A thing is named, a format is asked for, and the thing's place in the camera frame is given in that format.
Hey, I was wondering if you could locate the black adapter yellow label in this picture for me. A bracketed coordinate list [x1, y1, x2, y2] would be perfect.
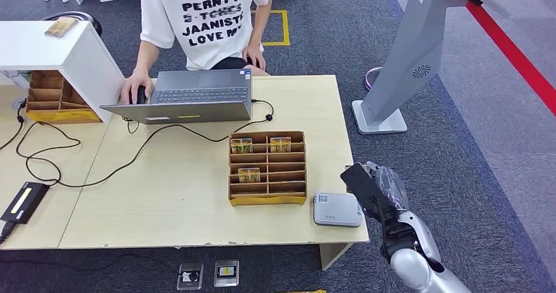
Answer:
[1, 182, 50, 225]

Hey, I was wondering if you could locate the floor socket with yellow label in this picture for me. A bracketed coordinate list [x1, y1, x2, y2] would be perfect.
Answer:
[213, 260, 240, 288]

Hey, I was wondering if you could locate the grey white card reader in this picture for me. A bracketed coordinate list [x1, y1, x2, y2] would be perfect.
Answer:
[313, 191, 364, 228]

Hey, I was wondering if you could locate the wooden card organizer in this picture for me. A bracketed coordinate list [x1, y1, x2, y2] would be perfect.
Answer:
[229, 130, 308, 207]
[26, 69, 104, 125]

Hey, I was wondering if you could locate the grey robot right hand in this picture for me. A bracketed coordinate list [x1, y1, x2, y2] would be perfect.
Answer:
[365, 161, 410, 214]

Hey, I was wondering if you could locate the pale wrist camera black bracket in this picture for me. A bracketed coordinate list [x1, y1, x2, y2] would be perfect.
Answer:
[340, 163, 398, 225]

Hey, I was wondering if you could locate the person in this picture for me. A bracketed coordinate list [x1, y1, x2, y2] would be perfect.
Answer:
[120, 0, 280, 105]

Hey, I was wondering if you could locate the beige table leg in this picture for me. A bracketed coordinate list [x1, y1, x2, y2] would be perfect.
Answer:
[319, 243, 353, 271]

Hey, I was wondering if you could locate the gold patterned card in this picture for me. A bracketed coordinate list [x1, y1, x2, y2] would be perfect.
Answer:
[44, 16, 79, 39]

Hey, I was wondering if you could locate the grey laptop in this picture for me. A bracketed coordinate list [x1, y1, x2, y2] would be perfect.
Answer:
[100, 68, 254, 125]

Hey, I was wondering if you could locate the purple ring base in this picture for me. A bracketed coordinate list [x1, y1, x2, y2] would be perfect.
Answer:
[364, 66, 384, 91]

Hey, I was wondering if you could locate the person's left hand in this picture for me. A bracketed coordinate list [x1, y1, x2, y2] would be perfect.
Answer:
[241, 43, 267, 71]

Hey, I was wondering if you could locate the person's right hand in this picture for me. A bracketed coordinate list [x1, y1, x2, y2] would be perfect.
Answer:
[120, 68, 153, 105]

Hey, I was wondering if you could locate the black adapter cable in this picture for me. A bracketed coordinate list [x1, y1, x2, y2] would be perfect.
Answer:
[0, 221, 18, 245]

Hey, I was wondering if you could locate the grey kiosk stand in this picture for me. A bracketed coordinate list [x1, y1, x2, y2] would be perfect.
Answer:
[351, 0, 483, 136]

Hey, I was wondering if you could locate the black round stool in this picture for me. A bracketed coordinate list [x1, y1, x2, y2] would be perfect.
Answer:
[40, 11, 104, 37]

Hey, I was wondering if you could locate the black cable with plug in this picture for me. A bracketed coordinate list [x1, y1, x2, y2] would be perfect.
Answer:
[0, 101, 27, 151]

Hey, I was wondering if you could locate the black floor cable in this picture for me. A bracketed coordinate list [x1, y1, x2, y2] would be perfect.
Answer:
[0, 252, 179, 273]

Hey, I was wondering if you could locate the white shelf box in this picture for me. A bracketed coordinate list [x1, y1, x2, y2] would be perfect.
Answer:
[0, 20, 127, 123]

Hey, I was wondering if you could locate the black laptop cable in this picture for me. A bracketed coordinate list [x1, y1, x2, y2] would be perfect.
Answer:
[16, 99, 275, 189]

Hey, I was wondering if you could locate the gold room key card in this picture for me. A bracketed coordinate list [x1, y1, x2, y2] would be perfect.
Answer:
[230, 138, 254, 155]
[237, 168, 262, 184]
[269, 136, 292, 153]

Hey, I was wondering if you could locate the red barrier belt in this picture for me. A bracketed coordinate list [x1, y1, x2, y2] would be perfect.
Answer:
[466, 2, 556, 117]

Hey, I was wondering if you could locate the floor socket with white plug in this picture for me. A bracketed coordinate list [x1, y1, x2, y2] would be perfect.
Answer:
[176, 262, 205, 292]

